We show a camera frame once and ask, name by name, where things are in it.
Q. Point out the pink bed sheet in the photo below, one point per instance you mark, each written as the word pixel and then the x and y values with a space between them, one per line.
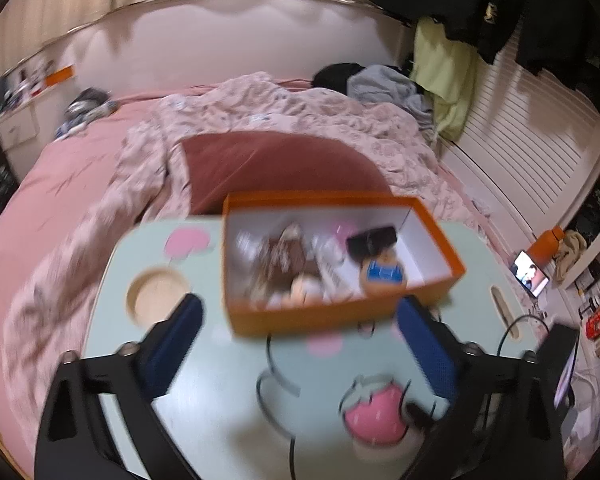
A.
pixel 55 185

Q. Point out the brown drink carton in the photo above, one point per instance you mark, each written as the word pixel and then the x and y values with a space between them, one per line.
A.
pixel 285 255

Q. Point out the beige cloth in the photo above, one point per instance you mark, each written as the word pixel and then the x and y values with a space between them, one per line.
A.
pixel 570 255

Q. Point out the white nightstand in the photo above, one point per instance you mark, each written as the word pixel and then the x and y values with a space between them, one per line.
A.
pixel 17 130

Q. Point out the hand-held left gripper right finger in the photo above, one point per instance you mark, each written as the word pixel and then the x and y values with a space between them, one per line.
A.
pixel 430 355

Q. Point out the cluster of small bottles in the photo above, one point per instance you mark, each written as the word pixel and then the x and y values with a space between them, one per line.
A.
pixel 25 80

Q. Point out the blue and white clothes pile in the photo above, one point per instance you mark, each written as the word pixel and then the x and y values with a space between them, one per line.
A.
pixel 87 105

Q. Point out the grey hoodie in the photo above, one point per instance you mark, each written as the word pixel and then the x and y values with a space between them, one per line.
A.
pixel 380 85

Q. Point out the orange bottle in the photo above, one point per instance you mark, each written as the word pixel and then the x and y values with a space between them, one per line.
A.
pixel 542 250

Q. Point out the smartphone with lit screen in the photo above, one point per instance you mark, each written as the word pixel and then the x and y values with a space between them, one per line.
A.
pixel 530 275

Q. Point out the white padded headboard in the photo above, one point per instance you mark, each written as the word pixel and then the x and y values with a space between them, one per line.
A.
pixel 230 45

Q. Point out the black laptop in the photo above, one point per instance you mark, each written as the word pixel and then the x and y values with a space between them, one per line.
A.
pixel 560 355

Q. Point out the blue and orange toy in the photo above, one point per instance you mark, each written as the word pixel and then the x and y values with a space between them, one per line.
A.
pixel 384 272

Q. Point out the pink floral duvet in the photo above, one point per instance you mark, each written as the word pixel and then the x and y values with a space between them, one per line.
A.
pixel 145 175

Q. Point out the orange cardboard box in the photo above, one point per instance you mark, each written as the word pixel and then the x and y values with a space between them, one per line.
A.
pixel 305 320

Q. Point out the mint cartoon lap table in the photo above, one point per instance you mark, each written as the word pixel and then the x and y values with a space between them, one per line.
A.
pixel 220 395

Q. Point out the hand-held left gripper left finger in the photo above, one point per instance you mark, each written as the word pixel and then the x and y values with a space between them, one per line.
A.
pixel 175 350

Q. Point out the light green hanging garment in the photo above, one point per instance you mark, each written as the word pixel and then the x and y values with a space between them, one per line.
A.
pixel 440 70

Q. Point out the small orange box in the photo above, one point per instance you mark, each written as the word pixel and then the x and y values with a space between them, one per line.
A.
pixel 60 76

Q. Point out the black garment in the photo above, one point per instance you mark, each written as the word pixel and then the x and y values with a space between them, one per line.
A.
pixel 335 75

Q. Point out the black pouch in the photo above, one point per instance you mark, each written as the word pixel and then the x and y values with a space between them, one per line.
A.
pixel 372 242

